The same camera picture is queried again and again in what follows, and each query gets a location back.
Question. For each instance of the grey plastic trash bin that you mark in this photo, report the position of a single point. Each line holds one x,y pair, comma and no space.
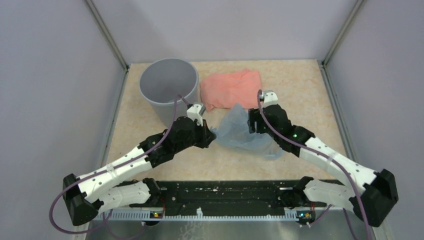
162,82

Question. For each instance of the light blue plastic trash bag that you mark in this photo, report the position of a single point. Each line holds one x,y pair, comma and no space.
233,133

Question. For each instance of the pink folded cloth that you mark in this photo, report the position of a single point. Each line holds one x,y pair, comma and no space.
224,90

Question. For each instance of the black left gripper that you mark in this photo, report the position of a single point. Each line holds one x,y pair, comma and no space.
207,135

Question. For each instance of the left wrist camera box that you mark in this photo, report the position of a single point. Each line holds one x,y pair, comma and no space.
195,112

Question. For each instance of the left aluminium corner post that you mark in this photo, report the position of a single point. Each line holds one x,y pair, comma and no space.
108,37

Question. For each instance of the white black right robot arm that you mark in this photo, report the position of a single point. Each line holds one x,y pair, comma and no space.
362,190

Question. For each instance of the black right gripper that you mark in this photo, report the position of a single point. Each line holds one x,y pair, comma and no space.
254,115

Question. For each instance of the aluminium corner post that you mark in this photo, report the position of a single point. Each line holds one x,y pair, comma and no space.
108,37
343,31

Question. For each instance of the right aluminium corner post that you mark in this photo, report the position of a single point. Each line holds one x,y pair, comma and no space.
343,31

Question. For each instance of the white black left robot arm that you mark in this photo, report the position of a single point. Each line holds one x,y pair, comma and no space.
90,194

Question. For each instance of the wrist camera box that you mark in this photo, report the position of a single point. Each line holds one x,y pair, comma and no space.
267,98
195,112

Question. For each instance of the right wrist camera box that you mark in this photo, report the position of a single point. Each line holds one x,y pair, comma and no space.
267,98

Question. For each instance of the white toothed cable strip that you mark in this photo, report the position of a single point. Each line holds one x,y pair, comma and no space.
126,214

